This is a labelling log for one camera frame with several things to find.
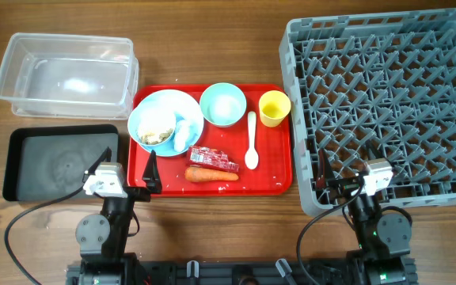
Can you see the white plastic spoon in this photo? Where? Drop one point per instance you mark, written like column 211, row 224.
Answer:
column 251, row 155

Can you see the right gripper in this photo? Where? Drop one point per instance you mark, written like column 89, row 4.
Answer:
column 345, row 184

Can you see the light blue plate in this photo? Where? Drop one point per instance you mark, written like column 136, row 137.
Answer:
column 184, row 107

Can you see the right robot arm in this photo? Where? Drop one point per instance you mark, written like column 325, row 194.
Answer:
column 383, row 233

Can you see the black waste tray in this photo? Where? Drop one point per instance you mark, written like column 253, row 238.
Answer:
column 46, row 163

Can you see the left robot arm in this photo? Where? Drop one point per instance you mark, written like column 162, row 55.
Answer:
column 102, row 237

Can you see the red snack wrapper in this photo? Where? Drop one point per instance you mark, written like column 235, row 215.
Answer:
column 208, row 158

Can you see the red plastic tray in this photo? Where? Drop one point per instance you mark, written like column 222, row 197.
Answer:
column 272, row 176

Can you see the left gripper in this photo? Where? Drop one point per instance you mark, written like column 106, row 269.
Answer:
column 131, row 191

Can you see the yellow plastic cup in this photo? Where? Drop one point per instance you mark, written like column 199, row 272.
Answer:
column 274, row 106

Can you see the grey dishwasher rack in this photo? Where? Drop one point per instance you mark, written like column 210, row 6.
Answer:
column 382, row 78

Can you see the white tissue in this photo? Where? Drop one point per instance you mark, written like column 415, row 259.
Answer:
column 182, row 133

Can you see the rice and food scraps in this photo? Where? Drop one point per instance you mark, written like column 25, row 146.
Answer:
column 155, row 128

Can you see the mint green bowl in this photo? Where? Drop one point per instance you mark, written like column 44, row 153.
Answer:
column 223, row 104

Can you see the orange carrot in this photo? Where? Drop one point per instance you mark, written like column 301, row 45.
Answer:
column 197, row 174

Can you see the clear plastic bin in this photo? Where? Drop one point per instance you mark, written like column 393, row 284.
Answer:
column 69, row 76

